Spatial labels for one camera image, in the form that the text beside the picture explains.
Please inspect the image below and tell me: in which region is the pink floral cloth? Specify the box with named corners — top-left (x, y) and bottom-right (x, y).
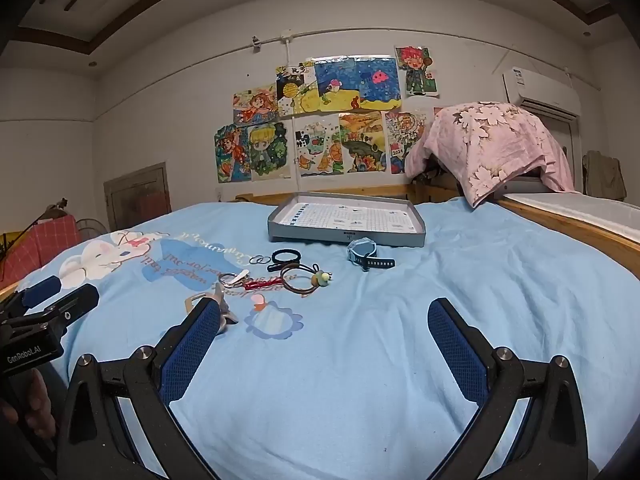
top-left (404, 101), bottom-right (581, 209)

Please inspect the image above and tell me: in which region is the red plaid cloth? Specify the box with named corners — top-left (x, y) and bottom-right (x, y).
top-left (0, 214), bottom-right (83, 283)

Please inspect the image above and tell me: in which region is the white mattress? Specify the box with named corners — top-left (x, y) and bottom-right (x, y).
top-left (500, 191), bottom-right (640, 246)

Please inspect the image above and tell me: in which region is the white air conditioner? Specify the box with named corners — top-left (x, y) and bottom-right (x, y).
top-left (502, 67), bottom-right (583, 121)

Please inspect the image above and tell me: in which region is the person's left hand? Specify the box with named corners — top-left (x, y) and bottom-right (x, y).
top-left (0, 367), bottom-right (57, 442)

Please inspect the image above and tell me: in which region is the blue wristwatch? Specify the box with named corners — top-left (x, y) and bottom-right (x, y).
top-left (347, 238), bottom-right (396, 272)

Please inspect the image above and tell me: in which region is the electric fan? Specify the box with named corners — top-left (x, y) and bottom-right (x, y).
top-left (75, 217), bottom-right (108, 243)

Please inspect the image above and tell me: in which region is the grey shallow tray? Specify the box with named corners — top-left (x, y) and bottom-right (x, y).
top-left (267, 191), bottom-right (427, 249)

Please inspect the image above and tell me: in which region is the black hair tie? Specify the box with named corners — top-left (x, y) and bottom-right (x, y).
top-left (266, 248), bottom-right (302, 273)

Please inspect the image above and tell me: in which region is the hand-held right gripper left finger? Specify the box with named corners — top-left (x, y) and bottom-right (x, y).
top-left (52, 296), bottom-right (223, 480)

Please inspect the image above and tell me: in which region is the olive hanging garment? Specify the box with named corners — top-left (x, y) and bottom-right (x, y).
top-left (582, 150), bottom-right (627, 202)

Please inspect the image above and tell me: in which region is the brown beaded hair tie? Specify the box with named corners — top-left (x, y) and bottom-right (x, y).
top-left (280, 260), bottom-right (332, 293)

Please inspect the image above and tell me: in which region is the white wall cable conduit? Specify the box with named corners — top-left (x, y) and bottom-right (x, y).
top-left (100, 17), bottom-right (501, 111)

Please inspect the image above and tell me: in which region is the silver alligator hair clip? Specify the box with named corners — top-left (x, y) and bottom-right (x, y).
top-left (212, 281), bottom-right (241, 333)

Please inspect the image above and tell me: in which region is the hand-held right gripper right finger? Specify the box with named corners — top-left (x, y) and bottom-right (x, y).
top-left (426, 297), bottom-right (591, 480)

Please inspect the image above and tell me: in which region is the small brown wooden door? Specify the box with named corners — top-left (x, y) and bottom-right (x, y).
top-left (103, 162), bottom-right (168, 233)

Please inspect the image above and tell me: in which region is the light blue printed bedsheet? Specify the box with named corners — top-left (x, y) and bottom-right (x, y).
top-left (0, 195), bottom-right (640, 480)

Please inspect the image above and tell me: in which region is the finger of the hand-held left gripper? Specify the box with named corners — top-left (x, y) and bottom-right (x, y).
top-left (30, 283), bottom-right (100, 324)
top-left (5, 275), bottom-right (62, 311)

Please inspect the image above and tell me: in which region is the dark bulky object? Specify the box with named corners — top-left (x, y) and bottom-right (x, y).
top-left (417, 155), bottom-right (463, 183)

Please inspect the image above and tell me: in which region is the group of colourful wall drawings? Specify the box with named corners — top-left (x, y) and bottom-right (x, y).
top-left (214, 45), bottom-right (442, 183)

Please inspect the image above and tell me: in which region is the silver key ring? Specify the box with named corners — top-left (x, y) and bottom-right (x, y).
top-left (218, 269), bottom-right (251, 291)

